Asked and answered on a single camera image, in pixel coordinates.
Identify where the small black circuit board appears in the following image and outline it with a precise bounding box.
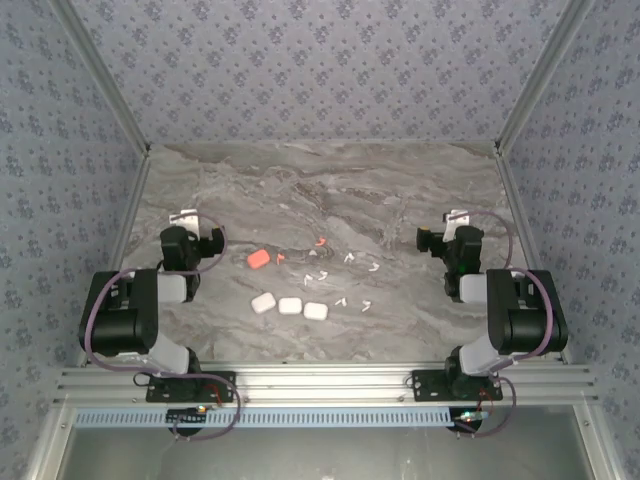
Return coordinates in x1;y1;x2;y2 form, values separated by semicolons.
452;409;489;432
166;407;209;426

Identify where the grey metal lower panel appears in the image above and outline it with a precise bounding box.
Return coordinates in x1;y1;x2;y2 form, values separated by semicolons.
54;407;599;480

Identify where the aluminium table side rail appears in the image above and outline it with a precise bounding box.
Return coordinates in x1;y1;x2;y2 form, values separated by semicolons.
74;149;152;369
494;148;572;365

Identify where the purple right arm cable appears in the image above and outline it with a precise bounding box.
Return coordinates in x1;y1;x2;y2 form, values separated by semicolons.
449;209;557;440

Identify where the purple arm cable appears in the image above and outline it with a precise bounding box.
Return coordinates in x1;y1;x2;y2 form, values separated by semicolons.
449;209;557;440
82;212;245;442

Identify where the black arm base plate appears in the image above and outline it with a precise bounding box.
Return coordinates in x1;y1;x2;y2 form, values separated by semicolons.
410;368;504;403
145;370;238;404

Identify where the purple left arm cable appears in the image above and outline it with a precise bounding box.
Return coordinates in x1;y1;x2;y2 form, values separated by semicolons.
82;212;245;442

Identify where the wide aluminium mounting rail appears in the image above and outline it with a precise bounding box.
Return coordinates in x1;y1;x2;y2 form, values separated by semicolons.
52;363;600;407

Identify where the aluminium corner post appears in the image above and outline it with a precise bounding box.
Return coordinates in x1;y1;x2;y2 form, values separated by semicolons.
49;0;153;159
493;0;599;157

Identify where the slotted pale cable duct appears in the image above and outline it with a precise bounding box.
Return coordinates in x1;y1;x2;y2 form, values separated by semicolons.
72;407;456;430

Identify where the aluminium lower frame post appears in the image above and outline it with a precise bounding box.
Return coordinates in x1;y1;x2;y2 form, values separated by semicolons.
572;402;629;480
22;404;76;480

